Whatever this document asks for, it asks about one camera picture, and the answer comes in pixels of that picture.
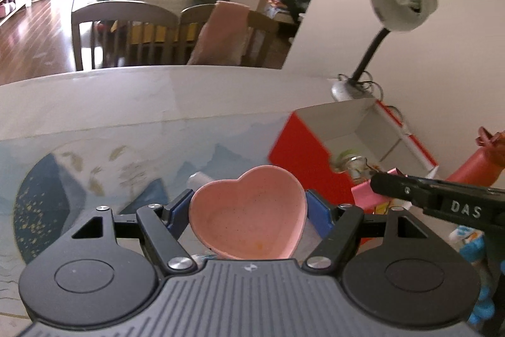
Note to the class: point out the cluttered bed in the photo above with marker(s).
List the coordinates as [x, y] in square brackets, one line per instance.
[288, 3]

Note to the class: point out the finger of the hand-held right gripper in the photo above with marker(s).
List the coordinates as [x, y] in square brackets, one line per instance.
[402, 189]

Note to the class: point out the wooden TV cabinet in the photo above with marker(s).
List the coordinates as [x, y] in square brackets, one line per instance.
[12, 3]

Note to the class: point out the pink cloth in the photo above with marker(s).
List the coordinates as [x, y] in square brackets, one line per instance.
[221, 33]

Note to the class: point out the glass jar with green lid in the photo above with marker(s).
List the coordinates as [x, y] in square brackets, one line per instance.
[353, 165]

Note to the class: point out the blue plastic object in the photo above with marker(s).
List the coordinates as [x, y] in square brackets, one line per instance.
[486, 311]

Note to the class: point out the orange plastic bottle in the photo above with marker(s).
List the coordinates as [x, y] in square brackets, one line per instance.
[473, 167]

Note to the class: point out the brown wooden chair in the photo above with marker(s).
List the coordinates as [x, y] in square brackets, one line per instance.
[260, 29]
[118, 11]

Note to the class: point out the pink box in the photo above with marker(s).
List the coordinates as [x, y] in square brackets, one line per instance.
[365, 197]

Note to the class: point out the pink heart-shaped dish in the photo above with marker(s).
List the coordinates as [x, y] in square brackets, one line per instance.
[248, 214]

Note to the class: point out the blue printed table mat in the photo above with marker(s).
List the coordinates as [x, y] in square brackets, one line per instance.
[98, 179]

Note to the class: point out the blue and white toy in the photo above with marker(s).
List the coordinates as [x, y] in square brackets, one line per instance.
[471, 242]

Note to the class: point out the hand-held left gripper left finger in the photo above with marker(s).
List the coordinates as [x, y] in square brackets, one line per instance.
[179, 208]

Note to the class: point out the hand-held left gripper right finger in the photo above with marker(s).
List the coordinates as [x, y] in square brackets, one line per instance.
[319, 212]

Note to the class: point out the red and white cardboard box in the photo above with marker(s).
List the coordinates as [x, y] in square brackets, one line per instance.
[300, 147]

